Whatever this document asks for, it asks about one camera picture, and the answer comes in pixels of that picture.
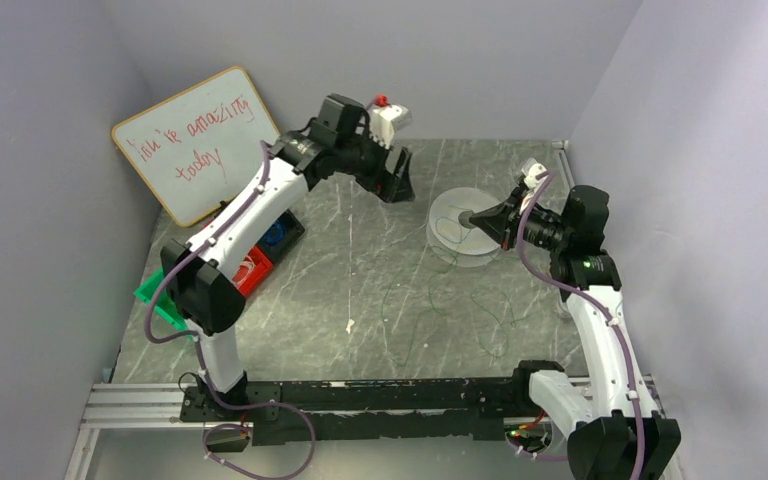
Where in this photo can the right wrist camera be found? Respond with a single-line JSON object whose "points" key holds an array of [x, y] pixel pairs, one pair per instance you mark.
{"points": [[533, 176]]}

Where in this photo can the green storage bin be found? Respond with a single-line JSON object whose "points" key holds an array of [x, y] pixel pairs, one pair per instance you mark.
{"points": [[164, 307]]}

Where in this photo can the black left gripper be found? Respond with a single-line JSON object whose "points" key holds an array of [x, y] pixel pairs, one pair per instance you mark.
{"points": [[387, 172]]}

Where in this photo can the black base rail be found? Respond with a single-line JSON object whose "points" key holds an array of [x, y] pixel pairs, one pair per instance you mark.
{"points": [[279, 412]]}

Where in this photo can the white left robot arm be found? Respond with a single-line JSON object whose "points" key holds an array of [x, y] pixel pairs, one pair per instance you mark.
{"points": [[345, 137]]}

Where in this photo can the red storage bin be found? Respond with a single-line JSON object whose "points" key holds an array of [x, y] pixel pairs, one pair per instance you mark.
{"points": [[252, 271]]}

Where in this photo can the black storage bin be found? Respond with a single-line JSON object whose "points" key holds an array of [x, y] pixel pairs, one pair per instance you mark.
{"points": [[281, 237]]}

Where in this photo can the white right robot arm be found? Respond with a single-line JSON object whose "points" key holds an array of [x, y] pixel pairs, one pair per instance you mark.
{"points": [[616, 431]]}

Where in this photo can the whiteboard with red writing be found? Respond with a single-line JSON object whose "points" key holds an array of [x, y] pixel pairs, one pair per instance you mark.
{"points": [[200, 147]]}

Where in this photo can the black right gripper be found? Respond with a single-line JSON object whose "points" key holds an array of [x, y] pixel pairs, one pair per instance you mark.
{"points": [[509, 221]]}

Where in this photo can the white perforated filament spool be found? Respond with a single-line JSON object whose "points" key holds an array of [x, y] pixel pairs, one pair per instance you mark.
{"points": [[450, 238]]}

